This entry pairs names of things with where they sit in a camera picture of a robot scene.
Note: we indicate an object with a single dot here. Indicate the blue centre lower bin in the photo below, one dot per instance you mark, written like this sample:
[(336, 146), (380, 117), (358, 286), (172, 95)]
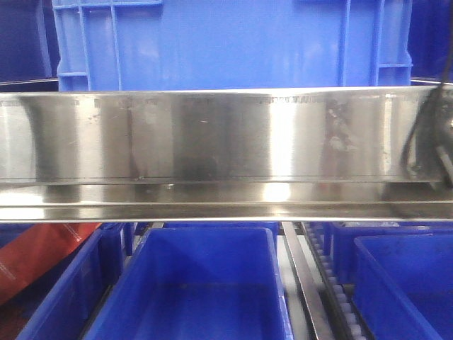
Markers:
[(198, 283)]

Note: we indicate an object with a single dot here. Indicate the blue right lower bin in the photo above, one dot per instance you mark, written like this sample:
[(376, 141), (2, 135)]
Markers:
[(403, 285)]

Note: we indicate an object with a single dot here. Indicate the dark blue far-left crate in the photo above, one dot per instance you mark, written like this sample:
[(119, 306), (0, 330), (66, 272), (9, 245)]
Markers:
[(29, 47)]

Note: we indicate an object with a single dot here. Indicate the roller track rail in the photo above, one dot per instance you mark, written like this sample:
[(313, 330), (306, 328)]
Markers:
[(320, 307)]

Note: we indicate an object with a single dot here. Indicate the red bag in bin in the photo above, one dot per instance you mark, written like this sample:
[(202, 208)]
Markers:
[(36, 251)]

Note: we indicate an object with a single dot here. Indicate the blue left lower bin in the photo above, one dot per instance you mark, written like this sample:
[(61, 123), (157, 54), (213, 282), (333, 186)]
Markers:
[(59, 304)]

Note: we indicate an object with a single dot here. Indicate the blue bin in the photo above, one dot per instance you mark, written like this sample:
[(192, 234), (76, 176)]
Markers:
[(59, 304), (198, 283), (403, 285)]

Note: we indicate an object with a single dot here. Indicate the large blue upper crate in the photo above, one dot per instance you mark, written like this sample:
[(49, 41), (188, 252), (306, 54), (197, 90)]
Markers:
[(184, 45)]

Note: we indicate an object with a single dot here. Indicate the blue right upper crate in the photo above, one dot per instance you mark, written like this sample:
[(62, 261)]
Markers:
[(428, 42)]

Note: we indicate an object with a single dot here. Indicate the stainless steel shelf rail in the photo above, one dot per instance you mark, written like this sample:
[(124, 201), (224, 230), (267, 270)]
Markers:
[(365, 153)]

